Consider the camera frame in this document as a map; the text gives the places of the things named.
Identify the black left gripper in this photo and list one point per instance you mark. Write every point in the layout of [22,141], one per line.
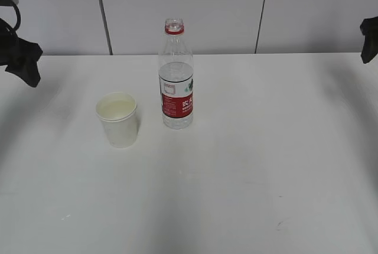
[19,56]

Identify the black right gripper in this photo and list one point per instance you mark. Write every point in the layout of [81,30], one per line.
[369,29]

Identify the white paper cup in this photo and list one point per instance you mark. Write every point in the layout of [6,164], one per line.
[117,114]

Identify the Nongfu Spring water bottle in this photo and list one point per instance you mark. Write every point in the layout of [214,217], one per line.
[176,76]

